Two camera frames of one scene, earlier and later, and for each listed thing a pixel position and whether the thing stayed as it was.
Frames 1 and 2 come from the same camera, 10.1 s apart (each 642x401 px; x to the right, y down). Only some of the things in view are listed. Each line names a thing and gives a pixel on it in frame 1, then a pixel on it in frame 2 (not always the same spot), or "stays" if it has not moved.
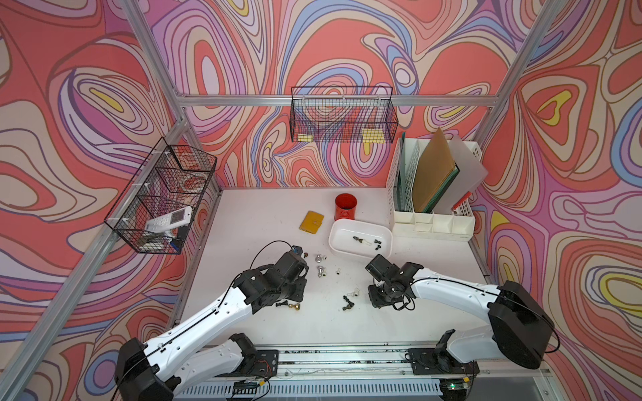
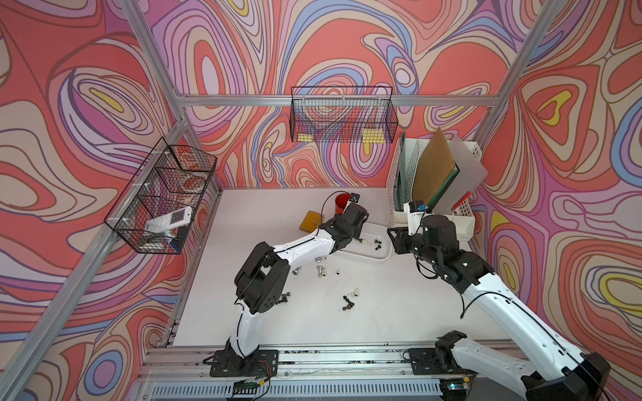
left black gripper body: (296, 290) -> (356, 232)
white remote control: (179, 217) stays
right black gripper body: (382, 296) -> (406, 244)
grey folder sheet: (471, 173) stays
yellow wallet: (312, 222) stays
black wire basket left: (155, 212) stays
